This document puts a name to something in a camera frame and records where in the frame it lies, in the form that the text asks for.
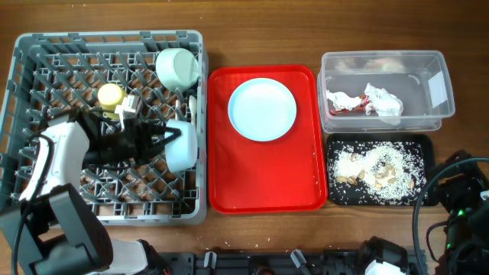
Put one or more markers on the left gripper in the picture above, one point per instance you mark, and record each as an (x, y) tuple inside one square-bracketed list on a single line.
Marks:
[(135, 128)]

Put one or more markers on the light blue bowl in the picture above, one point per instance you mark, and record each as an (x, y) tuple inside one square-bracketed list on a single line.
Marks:
[(181, 153)]

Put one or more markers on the white plastic spoon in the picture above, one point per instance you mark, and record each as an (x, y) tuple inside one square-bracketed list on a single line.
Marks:
[(193, 109)]

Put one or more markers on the mint green bowl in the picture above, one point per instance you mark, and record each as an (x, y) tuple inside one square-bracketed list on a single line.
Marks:
[(177, 69)]

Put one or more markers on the yellow-green plastic cup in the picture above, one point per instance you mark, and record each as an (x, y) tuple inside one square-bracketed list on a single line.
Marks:
[(110, 95)]

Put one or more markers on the light blue plate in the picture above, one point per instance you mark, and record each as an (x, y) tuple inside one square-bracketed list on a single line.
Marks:
[(262, 109)]

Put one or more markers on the red strawberry cake wrapper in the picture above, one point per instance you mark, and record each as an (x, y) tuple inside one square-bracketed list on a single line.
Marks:
[(360, 108)]

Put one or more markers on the rice and nut scraps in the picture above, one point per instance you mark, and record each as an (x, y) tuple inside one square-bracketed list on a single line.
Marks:
[(378, 170)]

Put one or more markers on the white napkin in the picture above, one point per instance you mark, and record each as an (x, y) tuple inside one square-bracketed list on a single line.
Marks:
[(386, 105)]

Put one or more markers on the white plastic fork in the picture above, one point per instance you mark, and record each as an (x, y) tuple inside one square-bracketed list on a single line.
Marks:
[(178, 112)]

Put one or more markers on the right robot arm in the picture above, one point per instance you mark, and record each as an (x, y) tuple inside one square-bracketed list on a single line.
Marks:
[(462, 189)]

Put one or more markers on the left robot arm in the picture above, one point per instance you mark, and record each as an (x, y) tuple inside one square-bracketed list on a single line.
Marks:
[(51, 229)]

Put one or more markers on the grey dishwasher rack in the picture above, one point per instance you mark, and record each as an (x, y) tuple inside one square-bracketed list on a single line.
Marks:
[(54, 72)]

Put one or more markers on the red plastic tray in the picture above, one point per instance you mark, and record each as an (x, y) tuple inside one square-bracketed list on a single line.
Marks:
[(250, 177)]

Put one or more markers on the crumpled white paper piece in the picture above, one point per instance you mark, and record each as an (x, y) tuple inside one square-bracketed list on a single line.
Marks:
[(341, 101)]

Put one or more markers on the clear plastic bin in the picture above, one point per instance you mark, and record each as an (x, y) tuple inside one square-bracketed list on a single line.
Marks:
[(419, 78)]

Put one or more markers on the black plastic tray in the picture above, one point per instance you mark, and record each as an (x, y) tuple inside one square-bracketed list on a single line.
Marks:
[(336, 198)]

